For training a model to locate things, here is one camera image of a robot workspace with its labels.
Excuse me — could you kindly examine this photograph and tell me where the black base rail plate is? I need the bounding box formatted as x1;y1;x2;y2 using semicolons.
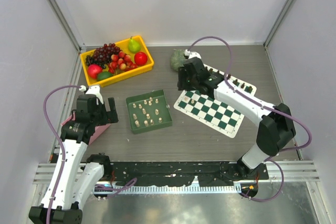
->
103;161;269;187

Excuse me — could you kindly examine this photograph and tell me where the dark red grape bunch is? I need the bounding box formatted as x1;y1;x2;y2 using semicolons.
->
92;43;121;65

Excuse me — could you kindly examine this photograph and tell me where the red apple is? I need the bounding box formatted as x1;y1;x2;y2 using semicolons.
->
134;51;148;66

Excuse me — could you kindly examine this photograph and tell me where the dark blue grape bunch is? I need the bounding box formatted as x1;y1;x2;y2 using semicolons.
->
85;56;106;69

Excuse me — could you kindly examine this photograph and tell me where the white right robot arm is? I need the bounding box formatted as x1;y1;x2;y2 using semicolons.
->
177;58;296;179

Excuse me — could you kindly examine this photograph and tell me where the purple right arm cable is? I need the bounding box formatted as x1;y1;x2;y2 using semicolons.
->
187;35;313;202

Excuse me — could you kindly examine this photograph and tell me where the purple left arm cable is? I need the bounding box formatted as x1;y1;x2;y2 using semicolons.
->
43;84;86;224

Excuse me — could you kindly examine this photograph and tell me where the yellow plastic fruit bin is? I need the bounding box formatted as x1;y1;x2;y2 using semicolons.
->
80;36;154;87

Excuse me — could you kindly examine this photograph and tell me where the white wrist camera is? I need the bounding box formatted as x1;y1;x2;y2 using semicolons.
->
78;84;104;104
184;49;202;60

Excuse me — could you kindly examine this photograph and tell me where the green white chess board mat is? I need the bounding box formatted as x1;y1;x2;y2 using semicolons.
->
173;63;257;138

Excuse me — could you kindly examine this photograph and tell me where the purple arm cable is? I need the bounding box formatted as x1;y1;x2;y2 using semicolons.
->
43;84;86;224
187;35;313;202

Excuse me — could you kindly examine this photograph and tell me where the green plastic tray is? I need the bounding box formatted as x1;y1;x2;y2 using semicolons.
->
126;90;173;134

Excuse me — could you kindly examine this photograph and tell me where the red peach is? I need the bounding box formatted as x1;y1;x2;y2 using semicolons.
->
87;64;103;79

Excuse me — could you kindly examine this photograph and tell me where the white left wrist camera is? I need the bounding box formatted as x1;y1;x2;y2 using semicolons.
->
78;84;104;104

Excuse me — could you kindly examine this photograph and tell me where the green melon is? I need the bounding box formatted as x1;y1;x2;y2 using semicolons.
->
170;49;189;72

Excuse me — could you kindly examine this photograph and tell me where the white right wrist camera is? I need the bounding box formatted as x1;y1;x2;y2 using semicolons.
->
184;49;202;60

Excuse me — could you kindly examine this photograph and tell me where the green pear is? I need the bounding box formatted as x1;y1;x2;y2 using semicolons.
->
128;37;141;54

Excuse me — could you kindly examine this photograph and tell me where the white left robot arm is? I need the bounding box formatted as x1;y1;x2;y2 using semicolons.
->
28;94;118;223

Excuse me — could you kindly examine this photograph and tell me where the pink plastic box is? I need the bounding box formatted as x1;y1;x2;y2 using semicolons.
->
60;113;111;146

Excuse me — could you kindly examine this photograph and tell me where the green lime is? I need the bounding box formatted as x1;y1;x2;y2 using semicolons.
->
97;71;113;81

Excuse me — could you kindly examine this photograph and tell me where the red cherry cluster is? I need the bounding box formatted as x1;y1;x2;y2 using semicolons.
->
108;51;138;75

